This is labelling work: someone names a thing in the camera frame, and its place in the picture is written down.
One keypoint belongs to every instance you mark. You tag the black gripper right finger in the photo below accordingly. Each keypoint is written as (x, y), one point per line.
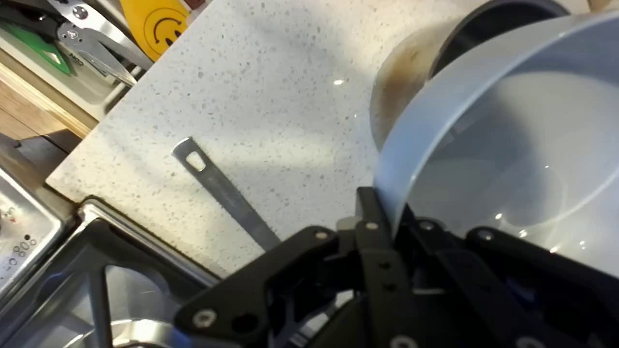
(514, 290)

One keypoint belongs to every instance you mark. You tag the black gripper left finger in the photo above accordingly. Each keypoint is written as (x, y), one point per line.
(379, 276)

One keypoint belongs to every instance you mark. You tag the grey bowl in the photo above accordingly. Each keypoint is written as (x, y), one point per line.
(514, 147)

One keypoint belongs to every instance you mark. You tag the long metal spoon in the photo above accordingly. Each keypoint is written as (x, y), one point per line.
(224, 193)

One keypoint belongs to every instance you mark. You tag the yellow smiley spatula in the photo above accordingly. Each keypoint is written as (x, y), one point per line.
(157, 25)

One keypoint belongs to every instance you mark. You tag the stainless steel gas stove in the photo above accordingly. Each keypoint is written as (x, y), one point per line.
(39, 232)

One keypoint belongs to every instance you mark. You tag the metal tongs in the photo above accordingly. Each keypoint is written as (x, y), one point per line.
(97, 34)

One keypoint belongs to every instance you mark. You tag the open kitchen drawer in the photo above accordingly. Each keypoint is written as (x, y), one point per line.
(25, 108)

